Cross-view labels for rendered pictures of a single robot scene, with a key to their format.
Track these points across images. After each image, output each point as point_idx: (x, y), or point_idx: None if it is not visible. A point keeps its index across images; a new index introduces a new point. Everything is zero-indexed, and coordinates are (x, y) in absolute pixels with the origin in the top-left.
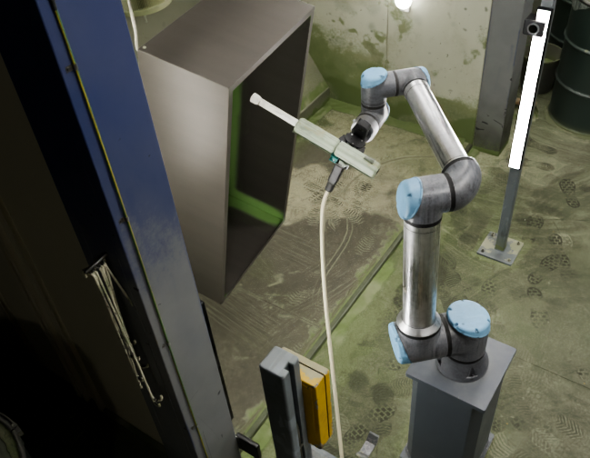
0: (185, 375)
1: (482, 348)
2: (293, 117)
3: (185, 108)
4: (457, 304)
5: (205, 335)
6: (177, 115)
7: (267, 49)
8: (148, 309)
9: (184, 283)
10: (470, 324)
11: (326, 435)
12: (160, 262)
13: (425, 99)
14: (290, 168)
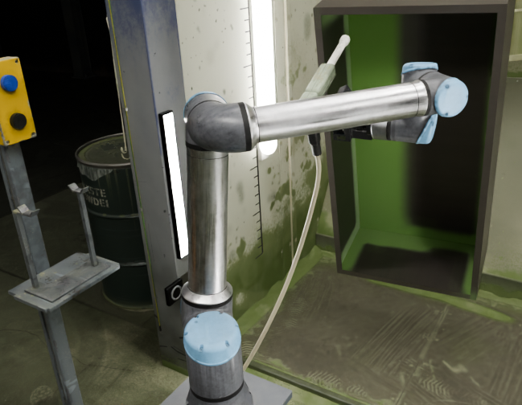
0: (138, 155)
1: (191, 375)
2: (330, 61)
3: (332, 36)
4: (228, 320)
5: (157, 143)
6: (336, 46)
7: (388, 6)
8: (117, 66)
9: (142, 76)
10: (194, 328)
11: None
12: (127, 38)
13: (375, 87)
14: (478, 226)
